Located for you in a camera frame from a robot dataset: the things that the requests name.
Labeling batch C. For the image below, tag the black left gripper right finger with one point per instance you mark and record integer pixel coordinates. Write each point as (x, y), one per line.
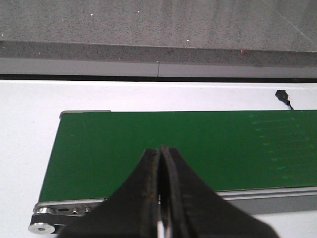
(193, 210)

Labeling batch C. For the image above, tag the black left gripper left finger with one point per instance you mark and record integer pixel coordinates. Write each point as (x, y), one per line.
(130, 212)

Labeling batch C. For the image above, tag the green conveyor belt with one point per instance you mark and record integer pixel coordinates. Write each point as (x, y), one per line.
(94, 152)

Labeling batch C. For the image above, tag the grey stone slab left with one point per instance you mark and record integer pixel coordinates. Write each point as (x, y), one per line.
(251, 32)

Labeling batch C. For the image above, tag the aluminium conveyor frame rail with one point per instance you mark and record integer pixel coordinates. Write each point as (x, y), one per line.
(52, 216)

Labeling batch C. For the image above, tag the black sensor with cable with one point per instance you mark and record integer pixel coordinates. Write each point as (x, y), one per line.
(284, 97)

